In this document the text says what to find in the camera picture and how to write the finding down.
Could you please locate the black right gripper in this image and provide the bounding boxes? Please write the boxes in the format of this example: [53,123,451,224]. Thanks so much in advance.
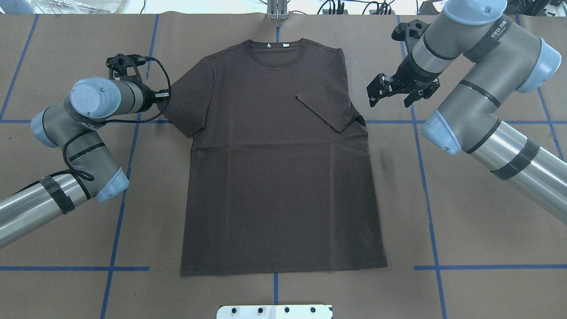
[366,60,441,108]

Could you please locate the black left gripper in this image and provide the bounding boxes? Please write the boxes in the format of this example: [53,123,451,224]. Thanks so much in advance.
[143,87,171,107]

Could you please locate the dark brown t-shirt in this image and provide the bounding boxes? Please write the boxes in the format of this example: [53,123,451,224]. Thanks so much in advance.
[164,39,388,276]

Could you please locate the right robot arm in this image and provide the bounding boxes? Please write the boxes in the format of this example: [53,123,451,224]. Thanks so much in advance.
[367,0,567,222]

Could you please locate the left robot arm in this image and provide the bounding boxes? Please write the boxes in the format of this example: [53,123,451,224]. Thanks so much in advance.
[0,77,171,248]

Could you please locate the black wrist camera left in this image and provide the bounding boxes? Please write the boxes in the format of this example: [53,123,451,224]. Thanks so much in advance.
[105,53,152,86]

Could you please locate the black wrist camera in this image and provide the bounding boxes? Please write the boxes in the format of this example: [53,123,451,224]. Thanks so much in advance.
[105,53,152,86]
[391,19,430,53]

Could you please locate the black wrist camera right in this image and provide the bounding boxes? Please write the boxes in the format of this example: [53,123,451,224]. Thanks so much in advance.
[391,19,430,53]

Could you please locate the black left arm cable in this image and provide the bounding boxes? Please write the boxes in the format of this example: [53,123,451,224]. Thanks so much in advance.
[13,56,172,195]

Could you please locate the aluminium frame post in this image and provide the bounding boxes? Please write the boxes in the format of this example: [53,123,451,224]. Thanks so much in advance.
[263,0,289,21]

